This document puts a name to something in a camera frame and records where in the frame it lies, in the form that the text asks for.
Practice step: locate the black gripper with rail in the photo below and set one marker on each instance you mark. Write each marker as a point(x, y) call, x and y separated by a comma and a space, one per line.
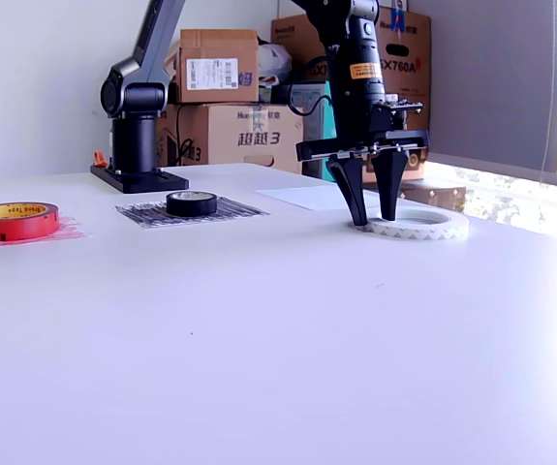
point(314, 151)

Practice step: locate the red tape roll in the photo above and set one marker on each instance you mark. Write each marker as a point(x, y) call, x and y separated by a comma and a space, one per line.
point(16, 225)

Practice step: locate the red scribbled paper sheet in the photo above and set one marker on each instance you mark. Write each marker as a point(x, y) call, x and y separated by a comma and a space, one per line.
point(70, 227)

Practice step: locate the black scribbled paper sheet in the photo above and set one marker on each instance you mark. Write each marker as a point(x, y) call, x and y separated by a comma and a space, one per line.
point(239, 212)

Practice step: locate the white plastic bag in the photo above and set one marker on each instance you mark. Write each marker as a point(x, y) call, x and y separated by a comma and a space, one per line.
point(273, 58)

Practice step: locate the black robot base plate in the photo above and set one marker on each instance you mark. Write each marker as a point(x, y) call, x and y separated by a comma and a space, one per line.
point(152, 183)

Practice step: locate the cardboard box with black lettering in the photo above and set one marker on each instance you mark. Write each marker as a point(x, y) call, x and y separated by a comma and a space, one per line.
point(404, 82)

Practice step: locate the white tape roll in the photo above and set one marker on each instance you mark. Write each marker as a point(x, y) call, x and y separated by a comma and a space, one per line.
point(433, 232)

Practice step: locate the blank white paper sheet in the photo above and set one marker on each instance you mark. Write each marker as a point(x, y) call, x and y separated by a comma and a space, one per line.
point(302, 196)

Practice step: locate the teal and black carton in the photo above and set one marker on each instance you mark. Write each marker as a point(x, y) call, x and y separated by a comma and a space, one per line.
point(313, 128)

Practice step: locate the dark brown low box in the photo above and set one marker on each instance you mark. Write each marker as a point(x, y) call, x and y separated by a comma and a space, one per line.
point(433, 198)

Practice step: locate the orange clamp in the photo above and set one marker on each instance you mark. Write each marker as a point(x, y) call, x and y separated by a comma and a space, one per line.
point(100, 160)

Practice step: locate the grey roller blind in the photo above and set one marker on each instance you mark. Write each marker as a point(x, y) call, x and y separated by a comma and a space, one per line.
point(491, 87)

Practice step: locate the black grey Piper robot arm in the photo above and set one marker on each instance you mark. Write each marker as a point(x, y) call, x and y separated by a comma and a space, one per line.
point(360, 48)

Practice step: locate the large printed brown cardboard box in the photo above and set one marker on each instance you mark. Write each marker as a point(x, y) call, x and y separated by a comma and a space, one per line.
point(234, 140)

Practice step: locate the cardboard box with shipping label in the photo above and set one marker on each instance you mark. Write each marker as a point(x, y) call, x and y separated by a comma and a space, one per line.
point(249, 72)

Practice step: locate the black tape roll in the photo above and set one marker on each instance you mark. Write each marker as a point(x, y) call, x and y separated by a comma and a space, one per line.
point(191, 207)

